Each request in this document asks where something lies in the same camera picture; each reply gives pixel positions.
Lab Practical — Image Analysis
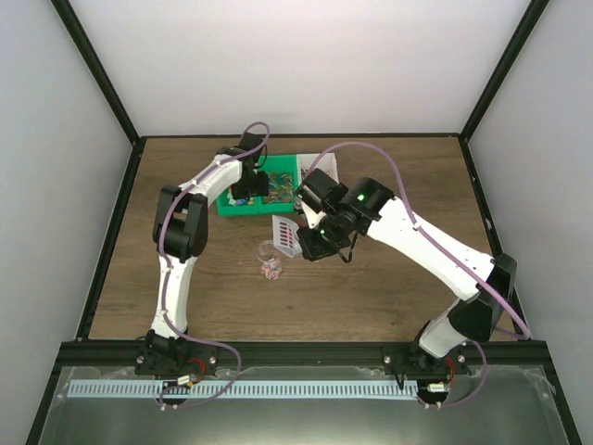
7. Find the green bin with square lollipops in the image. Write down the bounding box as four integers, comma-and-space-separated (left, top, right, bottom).
256, 155, 300, 214

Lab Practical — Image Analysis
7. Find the lilac slotted plastic scoop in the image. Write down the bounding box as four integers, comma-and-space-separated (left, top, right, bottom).
272, 215, 302, 258

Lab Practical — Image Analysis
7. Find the green bin with star candies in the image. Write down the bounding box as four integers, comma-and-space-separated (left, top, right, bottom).
216, 187, 259, 217

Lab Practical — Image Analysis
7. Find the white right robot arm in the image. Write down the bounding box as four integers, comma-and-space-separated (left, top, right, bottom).
296, 169, 517, 374

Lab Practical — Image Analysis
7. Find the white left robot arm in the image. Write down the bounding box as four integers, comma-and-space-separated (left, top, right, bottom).
145, 131, 269, 375

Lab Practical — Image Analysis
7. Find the clear plastic dome lid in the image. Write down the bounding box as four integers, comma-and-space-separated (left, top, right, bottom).
257, 240, 280, 263

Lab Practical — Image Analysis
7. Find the white bin with swirl lollipops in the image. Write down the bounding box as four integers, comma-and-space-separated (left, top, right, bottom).
296, 153, 339, 183

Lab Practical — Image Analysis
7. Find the clear plastic jar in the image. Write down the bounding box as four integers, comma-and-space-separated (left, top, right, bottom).
260, 259, 283, 280

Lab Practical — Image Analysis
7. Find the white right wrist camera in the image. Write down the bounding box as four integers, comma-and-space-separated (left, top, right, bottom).
300, 200, 326, 229

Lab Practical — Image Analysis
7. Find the black enclosure frame post left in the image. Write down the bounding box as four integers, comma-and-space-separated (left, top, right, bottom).
49, 0, 141, 140

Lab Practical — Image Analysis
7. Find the black enclosure frame post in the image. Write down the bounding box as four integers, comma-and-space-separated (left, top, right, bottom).
49, 0, 141, 140
461, 0, 550, 140

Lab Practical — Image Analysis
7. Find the black front mounting rail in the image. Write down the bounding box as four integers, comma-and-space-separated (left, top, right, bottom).
54, 340, 551, 378

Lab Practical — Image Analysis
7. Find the light blue slotted cable duct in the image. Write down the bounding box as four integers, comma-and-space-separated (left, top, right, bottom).
67, 379, 418, 401

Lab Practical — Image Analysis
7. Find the black enclosure frame post right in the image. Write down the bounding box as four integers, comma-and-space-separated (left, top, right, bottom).
461, 0, 550, 140

